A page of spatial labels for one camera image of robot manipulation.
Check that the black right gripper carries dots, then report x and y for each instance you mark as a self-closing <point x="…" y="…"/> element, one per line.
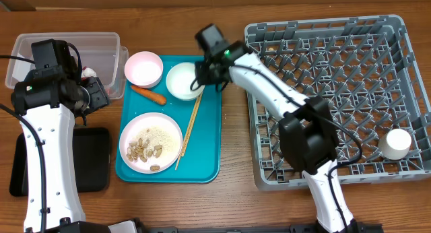
<point x="205" y="75"/>

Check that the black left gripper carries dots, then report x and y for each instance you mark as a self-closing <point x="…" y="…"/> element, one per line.
<point x="99" y="95"/>

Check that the white bowl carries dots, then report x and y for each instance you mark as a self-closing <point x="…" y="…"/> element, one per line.
<point x="181" y="82"/>

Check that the pink bowl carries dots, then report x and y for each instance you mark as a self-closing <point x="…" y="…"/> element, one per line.
<point x="144" y="69"/>

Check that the orange carrot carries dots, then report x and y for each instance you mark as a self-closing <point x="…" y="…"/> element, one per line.
<point x="155" y="97"/>

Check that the white cup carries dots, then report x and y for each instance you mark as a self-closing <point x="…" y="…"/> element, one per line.
<point x="395" y="144"/>

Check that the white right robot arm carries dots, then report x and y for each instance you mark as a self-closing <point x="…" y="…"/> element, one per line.
<point x="307" y="134"/>

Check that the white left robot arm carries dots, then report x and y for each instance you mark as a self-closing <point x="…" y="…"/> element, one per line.
<point x="47" y="104"/>

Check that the grey plastic dishwasher rack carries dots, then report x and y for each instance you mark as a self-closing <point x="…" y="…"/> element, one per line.
<point x="365" y="67"/>

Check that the clear plastic bin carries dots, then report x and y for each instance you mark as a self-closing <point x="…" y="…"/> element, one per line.
<point x="100" y="51"/>

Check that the black tray bin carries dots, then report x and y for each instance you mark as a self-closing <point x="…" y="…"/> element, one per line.
<point x="91" y="156"/>

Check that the pink plate with peanuts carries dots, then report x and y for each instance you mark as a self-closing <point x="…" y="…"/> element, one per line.
<point x="150" y="143"/>

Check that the teal plastic tray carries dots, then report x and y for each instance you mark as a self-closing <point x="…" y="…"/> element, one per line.
<point x="201" y="162"/>

